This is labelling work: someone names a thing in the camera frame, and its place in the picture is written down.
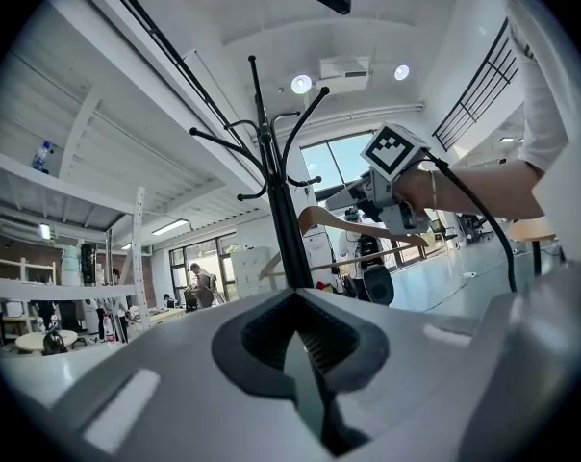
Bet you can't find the person's white shirt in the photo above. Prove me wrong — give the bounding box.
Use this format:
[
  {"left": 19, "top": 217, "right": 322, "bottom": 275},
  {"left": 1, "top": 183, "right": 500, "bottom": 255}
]
[{"left": 485, "top": 0, "right": 581, "bottom": 264}]

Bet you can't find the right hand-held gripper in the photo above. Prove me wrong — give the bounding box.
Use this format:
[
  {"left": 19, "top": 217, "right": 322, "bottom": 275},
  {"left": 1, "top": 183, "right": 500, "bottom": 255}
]
[{"left": 325, "top": 121, "right": 432, "bottom": 237}]

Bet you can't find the clear water bottle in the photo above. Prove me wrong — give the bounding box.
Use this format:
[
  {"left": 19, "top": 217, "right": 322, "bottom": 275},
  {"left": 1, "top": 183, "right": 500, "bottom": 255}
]
[{"left": 31, "top": 141, "right": 54, "bottom": 175}]

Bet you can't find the person's right forearm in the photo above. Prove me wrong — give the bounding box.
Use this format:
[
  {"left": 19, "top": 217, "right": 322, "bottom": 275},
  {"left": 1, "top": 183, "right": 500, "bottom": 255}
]
[{"left": 433, "top": 159, "right": 547, "bottom": 221}]

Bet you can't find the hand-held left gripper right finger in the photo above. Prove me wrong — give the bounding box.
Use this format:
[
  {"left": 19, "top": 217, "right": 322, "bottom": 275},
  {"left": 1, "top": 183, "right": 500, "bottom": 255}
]
[{"left": 297, "top": 290, "right": 487, "bottom": 462}]

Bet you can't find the round wooden table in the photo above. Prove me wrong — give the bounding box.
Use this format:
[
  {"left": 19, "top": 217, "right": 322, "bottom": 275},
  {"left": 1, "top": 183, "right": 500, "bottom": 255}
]
[{"left": 508, "top": 217, "right": 560, "bottom": 277}]

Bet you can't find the round pale table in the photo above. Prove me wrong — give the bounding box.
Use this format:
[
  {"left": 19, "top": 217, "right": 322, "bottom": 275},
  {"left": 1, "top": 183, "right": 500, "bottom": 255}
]
[{"left": 14, "top": 330, "right": 80, "bottom": 356}]

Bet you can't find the black thermos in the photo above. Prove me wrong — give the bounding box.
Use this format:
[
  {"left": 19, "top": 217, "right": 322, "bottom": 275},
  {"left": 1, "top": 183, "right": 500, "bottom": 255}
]
[{"left": 81, "top": 242, "right": 100, "bottom": 288}]

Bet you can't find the wooden hanger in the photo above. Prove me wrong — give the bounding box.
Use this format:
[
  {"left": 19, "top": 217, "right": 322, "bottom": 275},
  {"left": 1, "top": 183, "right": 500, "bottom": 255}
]
[{"left": 259, "top": 205, "right": 431, "bottom": 281}]

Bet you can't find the black coat rack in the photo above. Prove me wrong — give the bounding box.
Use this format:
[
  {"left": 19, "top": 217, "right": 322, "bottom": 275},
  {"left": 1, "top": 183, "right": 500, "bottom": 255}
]
[{"left": 189, "top": 55, "right": 331, "bottom": 292}]

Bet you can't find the black metal railing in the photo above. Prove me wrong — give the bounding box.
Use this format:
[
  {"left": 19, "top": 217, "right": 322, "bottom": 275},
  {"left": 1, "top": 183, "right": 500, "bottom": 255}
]
[{"left": 431, "top": 16, "right": 520, "bottom": 153}]

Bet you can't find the mint green bottle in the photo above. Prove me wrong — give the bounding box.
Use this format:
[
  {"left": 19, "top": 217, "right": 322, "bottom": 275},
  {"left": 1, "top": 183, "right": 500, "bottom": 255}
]
[{"left": 60, "top": 245, "right": 83, "bottom": 288}]

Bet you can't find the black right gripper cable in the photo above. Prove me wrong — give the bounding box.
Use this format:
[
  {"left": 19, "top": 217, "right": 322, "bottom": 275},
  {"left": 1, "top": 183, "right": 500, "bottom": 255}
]
[{"left": 417, "top": 149, "right": 520, "bottom": 294}]

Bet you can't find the person's right hand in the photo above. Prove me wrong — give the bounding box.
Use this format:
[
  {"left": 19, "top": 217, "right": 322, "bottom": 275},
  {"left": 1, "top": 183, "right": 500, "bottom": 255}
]
[{"left": 393, "top": 167, "right": 437, "bottom": 212}]

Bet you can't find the white ceiling unit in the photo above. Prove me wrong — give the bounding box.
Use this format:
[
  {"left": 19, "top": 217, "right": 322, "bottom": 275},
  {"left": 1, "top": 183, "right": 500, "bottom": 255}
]
[{"left": 316, "top": 56, "right": 371, "bottom": 93}]

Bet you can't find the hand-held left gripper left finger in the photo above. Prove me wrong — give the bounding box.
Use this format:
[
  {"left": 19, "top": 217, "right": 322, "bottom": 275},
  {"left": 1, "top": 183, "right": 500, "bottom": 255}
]
[{"left": 49, "top": 290, "right": 341, "bottom": 462}]

